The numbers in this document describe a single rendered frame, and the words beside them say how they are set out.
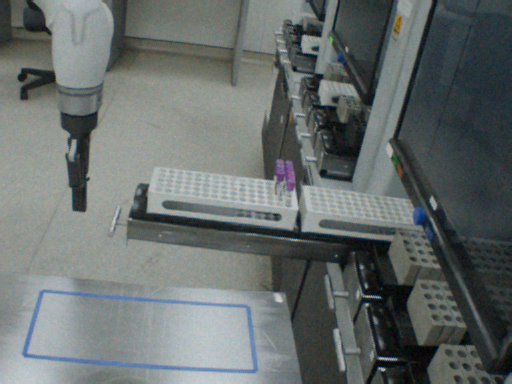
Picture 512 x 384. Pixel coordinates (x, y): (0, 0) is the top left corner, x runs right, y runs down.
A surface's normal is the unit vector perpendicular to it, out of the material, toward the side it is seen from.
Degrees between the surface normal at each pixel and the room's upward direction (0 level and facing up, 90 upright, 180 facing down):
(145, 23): 90
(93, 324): 0
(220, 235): 90
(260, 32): 90
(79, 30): 81
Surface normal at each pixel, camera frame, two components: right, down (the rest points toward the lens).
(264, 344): 0.13, -0.83
